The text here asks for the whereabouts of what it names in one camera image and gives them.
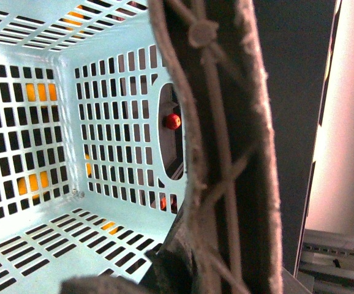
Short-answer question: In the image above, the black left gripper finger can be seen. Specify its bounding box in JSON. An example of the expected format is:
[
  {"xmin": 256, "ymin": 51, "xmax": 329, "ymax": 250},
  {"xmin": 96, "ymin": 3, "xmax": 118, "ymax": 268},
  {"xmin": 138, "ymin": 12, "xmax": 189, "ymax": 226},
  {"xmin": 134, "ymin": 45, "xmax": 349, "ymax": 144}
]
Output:
[{"xmin": 61, "ymin": 275, "xmax": 150, "ymax": 294}]

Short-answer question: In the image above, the light teal plastic basket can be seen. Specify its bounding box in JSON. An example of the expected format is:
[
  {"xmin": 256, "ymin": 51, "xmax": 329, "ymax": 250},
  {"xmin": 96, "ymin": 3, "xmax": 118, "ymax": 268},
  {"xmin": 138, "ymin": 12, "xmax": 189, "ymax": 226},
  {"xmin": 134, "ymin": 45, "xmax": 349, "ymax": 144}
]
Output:
[{"xmin": 0, "ymin": 1, "xmax": 186, "ymax": 293}]

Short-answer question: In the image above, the red apple on shelf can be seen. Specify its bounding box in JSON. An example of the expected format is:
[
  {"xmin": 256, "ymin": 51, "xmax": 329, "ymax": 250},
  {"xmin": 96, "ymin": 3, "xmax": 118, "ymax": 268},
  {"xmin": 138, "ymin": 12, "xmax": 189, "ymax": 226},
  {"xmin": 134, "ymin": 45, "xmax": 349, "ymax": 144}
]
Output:
[{"xmin": 164, "ymin": 113, "xmax": 181, "ymax": 130}]

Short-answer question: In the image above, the white cabinet at right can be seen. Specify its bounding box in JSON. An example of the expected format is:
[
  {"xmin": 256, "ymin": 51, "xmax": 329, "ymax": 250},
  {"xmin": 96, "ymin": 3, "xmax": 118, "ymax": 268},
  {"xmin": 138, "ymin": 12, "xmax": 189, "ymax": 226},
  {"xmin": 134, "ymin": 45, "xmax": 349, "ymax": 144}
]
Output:
[{"xmin": 298, "ymin": 1, "xmax": 354, "ymax": 293}]

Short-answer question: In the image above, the black fruit display shelf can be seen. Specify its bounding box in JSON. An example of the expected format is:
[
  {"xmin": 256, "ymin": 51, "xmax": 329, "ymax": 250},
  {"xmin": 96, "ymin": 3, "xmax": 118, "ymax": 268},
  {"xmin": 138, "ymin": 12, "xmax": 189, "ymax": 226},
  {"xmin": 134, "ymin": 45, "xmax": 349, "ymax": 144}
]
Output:
[{"xmin": 254, "ymin": 1, "xmax": 336, "ymax": 274}]

